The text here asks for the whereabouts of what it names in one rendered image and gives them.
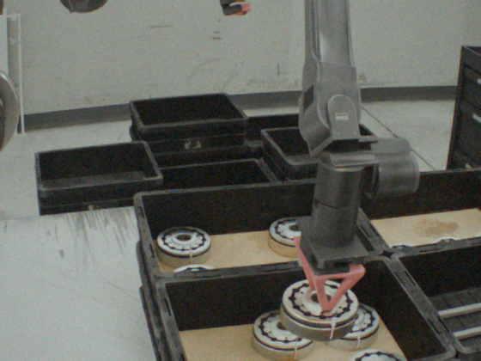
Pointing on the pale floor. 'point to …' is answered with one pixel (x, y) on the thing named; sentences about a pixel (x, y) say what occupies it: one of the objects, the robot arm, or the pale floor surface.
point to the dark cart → (466, 113)
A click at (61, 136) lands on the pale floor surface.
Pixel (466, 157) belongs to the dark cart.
